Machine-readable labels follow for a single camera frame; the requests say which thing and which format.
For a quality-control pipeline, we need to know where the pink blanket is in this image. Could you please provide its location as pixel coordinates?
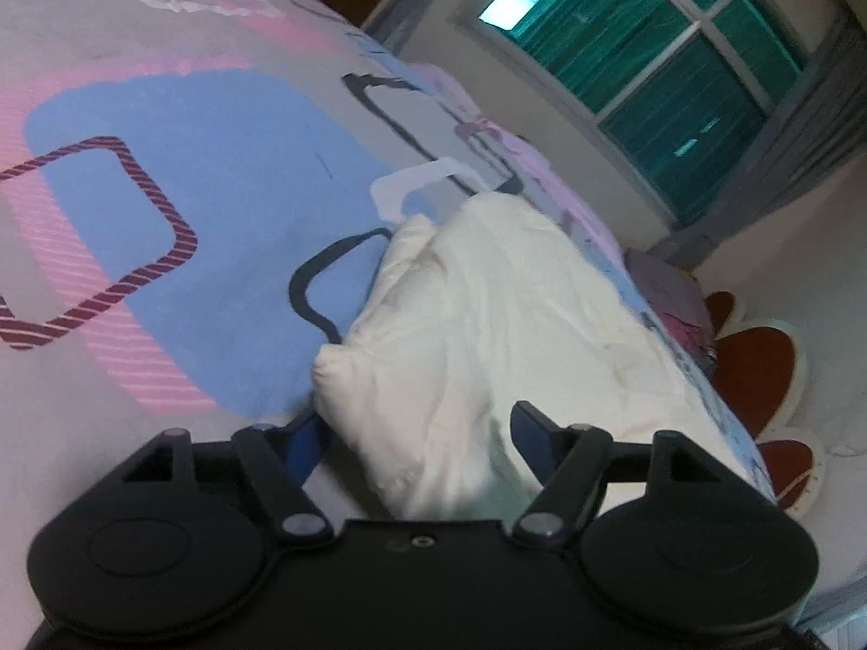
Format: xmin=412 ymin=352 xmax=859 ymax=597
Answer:
xmin=409 ymin=63 xmax=626 ymax=270

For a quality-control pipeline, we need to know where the red heart-shaped headboard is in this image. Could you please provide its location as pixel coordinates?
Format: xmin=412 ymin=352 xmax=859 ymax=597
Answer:
xmin=706 ymin=290 xmax=827 ymax=519

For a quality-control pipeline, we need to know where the stack of folded bedding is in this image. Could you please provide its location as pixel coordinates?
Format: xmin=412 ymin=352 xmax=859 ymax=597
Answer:
xmin=625 ymin=250 xmax=717 ymax=377

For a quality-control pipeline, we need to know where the grey right curtain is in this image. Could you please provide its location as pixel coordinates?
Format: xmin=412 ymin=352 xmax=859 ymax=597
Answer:
xmin=650 ymin=14 xmax=865 ymax=270

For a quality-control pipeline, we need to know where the white quilted duvet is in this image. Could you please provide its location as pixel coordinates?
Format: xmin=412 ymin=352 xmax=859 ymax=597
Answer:
xmin=313 ymin=194 xmax=739 ymax=521

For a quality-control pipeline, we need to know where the window with teal curtain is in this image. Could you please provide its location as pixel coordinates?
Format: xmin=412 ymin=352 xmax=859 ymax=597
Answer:
xmin=452 ymin=0 xmax=840 ymax=228

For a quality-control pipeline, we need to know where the patterned grey blue bedsheet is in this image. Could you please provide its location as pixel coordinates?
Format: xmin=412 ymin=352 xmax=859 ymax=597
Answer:
xmin=2 ymin=0 xmax=811 ymax=648

